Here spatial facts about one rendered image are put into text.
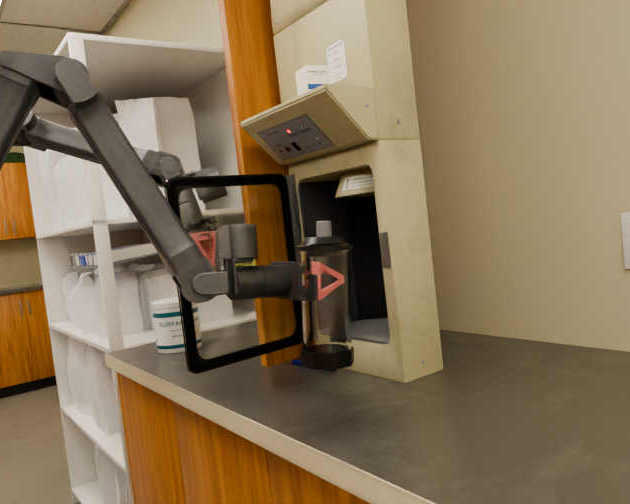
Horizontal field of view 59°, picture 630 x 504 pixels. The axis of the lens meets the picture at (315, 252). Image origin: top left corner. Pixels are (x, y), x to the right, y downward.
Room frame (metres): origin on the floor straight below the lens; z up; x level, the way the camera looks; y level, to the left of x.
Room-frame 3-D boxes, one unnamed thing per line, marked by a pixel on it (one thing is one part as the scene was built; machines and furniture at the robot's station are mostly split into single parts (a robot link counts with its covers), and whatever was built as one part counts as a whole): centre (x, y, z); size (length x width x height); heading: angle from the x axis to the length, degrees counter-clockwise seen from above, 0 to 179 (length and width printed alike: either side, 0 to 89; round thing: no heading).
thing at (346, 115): (1.16, -0.01, 1.46); 0.32 x 0.12 x 0.10; 35
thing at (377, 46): (1.27, -0.15, 1.33); 0.32 x 0.25 x 0.77; 35
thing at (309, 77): (1.12, -0.03, 1.54); 0.05 x 0.05 x 0.06; 24
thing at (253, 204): (1.21, 0.16, 1.19); 0.30 x 0.01 x 0.40; 130
